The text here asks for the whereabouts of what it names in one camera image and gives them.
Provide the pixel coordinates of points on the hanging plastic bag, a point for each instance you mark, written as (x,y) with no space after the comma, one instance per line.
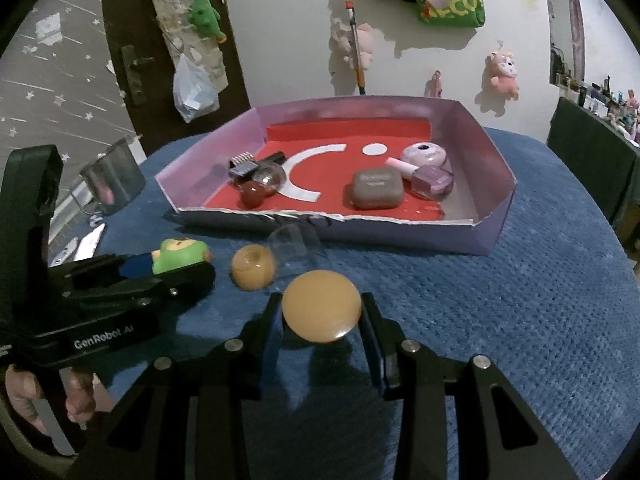
(194,94)

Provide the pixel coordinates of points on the pink pig plush behind stick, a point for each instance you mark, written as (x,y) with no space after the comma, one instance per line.
(342,38)

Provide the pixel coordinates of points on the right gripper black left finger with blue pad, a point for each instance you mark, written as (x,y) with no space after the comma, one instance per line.
(261,337)

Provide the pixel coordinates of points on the clear glass cup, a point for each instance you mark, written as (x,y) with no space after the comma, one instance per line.
(296,249)

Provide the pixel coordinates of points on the dark red ball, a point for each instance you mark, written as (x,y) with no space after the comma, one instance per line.
(252,194)

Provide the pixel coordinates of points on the metal cup with handle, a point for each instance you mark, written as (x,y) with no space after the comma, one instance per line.
(109,183)

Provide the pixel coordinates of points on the brass door handle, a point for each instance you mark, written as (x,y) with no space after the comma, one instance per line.
(134,66)

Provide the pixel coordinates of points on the pink wall hook toy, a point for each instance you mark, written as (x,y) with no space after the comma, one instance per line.
(436,85)

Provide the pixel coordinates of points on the pink bear plush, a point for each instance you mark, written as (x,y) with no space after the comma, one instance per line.
(504,75)

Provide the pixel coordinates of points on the orange round lid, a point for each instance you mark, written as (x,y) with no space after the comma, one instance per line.
(321,306)

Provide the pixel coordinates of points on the small silver comb clip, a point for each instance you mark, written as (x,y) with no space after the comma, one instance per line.
(242,166)

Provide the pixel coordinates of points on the green frog toy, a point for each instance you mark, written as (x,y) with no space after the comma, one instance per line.
(176,253)

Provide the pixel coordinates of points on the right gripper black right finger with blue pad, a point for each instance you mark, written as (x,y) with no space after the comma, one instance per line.
(393,359)

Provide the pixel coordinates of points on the clear nail polish black cap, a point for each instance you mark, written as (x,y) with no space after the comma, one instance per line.
(270,173)

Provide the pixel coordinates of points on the orange round jar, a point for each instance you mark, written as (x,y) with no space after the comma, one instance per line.
(253,267)

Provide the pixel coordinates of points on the orange handled mop stick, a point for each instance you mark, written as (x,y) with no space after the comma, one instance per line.
(356,57)

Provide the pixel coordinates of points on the brown eye shadow case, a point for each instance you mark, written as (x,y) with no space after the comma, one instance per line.
(377,188)

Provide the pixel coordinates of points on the dark brown door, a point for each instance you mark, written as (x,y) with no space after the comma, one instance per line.
(145,71)

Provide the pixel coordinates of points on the pink round compact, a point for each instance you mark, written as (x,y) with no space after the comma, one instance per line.
(424,154)

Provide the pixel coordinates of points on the clear hanging door organizer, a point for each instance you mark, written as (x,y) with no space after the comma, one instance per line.
(182,37)

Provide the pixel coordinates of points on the person's left hand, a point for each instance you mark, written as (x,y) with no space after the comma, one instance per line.
(23,388)

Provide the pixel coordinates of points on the purple cardboard tray red liner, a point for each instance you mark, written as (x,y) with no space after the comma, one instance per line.
(326,141)

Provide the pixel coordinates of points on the purple nail polish bottle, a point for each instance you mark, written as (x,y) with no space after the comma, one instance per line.
(425,181)

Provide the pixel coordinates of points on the dark green side table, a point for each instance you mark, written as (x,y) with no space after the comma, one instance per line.
(603,161)

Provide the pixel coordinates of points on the green plush frog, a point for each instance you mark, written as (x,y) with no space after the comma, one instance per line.
(206,20)

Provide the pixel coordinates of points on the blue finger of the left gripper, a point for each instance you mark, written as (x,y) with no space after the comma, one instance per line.
(103,270)

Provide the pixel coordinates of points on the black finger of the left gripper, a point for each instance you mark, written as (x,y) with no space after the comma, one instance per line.
(174,291)

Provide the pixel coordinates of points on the blue textured table mat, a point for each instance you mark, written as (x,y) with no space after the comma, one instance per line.
(555,304)

